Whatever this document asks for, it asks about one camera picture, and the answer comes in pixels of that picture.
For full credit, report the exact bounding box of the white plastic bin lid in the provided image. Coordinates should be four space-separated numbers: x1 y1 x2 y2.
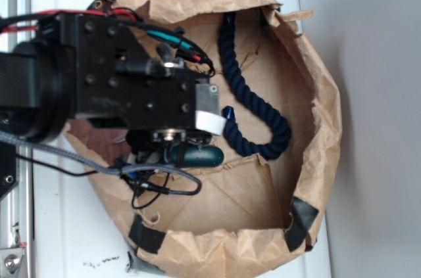
30 0 332 278

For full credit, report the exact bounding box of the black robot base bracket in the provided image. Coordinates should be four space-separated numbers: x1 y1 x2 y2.
0 143 17 200

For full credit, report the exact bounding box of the dark green oval capsule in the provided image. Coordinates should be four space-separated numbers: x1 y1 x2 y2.
170 145 224 168

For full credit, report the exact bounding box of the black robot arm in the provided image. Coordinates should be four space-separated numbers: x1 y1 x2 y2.
1 9 226 143

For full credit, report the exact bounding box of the navy blue twisted rope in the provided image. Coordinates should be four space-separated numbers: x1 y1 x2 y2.
216 11 293 160

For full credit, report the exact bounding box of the brown paper bag tray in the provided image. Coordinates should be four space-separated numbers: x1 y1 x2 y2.
89 0 343 277

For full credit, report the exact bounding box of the gray braided cable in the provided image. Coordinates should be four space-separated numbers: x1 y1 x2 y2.
0 131 203 197

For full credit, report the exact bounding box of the red and black wire bundle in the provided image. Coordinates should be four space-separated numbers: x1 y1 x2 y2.
0 9 216 78

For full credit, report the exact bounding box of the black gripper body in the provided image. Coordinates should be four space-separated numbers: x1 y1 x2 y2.
59 14 226 141

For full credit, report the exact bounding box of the aluminium frame rail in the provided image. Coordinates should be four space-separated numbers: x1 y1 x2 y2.
1 0 36 277

